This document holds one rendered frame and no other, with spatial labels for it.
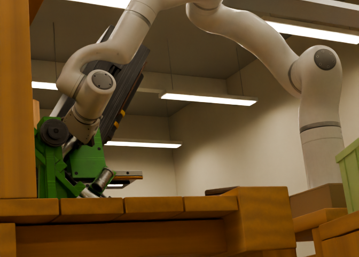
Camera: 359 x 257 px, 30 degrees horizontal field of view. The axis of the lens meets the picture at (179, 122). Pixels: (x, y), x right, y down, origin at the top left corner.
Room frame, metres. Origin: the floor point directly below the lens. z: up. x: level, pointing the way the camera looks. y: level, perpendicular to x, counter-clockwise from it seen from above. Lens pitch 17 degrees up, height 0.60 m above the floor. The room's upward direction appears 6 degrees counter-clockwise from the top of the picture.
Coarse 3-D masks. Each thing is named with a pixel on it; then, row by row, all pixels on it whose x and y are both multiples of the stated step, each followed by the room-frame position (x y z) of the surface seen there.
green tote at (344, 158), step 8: (352, 144) 1.47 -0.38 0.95; (344, 152) 1.53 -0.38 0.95; (352, 152) 1.49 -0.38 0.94; (336, 160) 1.59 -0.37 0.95; (344, 160) 1.55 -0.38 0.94; (352, 160) 1.50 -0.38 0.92; (344, 168) 1.55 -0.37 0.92; (352, 168) 1.51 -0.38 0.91; (344, 176) 1.57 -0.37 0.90; (352, 176) 1.52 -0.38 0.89; (344, 184) 1.58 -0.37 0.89; (352, 184) 1.53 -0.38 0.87; (344, 192) 1.59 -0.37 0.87; (352, 192) 1.54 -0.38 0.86; (352, 200) 1.55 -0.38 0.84; (352, 208) 1.55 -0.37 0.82
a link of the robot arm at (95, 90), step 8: (96, 72) 1.71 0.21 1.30; (104, 72) 1.72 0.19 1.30; (88, 80) 1.70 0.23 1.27; (96, 80) 1.70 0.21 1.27; (104, 80) 1.71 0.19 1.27; (112, 80) 1.73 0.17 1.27; (80, 88) 1.73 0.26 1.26; (88, 88) 1.70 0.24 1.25; (96, 88) 1.70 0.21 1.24; (104, 88) 1.71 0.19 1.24; (112, 88) 1.72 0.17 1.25; (80, 96) 1.74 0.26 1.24; (88, 96) 1.73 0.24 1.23; (96, 96) 1.72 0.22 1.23; (104, 96) 1.72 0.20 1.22; (80, 104) 1.77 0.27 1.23; (88, 104) 1.75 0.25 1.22; (96, 104) 1.75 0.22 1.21; (104, 104) 1.76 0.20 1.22; (80, 112) 1.80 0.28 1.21; (88, 112) 1.78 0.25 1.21; (96, 112) 1.79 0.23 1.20
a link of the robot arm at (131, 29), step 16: (128, 16) 1.75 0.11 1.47; (112, 32) 1.77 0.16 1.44; (128, 32) 1.74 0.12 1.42; (144, 32) 1.78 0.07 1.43; (96, 48) 1.73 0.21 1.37; (112, 48) 1.74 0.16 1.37; (128, 48) 1.75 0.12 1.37; (80, 64) 1.73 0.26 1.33; (64, 80) 1.72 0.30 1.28; (80, 80) 1.72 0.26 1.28
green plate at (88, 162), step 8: (96, 136) 2.06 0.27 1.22; (96, 144) 2.05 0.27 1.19; (72, 152) 2.01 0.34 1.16; (80, 152) 2.02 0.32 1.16; (88, 152) 2.03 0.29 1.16; (96, 152) 2.04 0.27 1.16; (72, 160) 2.00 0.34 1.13; (80, 160) 2.01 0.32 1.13; (88, 160) 2.02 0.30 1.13; (96, 160) 2.03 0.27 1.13; (104, 160) 2.05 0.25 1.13; (72, 168) 1.99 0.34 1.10; (80, 168) 2.00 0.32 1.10; (88, 168) 2.01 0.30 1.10; (96, 168) 2.02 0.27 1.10; (72, 176) 1.98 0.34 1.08; (80, 176) 1.99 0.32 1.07; (88, 176) 2.00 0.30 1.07; (96, 176) 2.02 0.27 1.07
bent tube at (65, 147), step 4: (72, 136) 1.98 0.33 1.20; (68, 140) 1.98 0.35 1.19; (72, 140) 1.98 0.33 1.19; (76, 140) 1.99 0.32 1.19; (64, 144) 1.96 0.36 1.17; (68, 144) 1.97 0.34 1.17; (72, 144) 1.98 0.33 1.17; (64, 148) 1.96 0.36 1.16; (68, 148) 1.97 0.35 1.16; (72, 148) 1.98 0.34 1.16; (64, 152) 1.96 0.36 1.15; (64, 156) 1.96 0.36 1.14; (84, 192) 1.94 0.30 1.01; (88, 192) 1.95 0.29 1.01; (80, 196) 1.95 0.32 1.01; (88, 196) 1.95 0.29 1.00; (92, 196) 1.95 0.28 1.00; (96, 196) 1.96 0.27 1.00
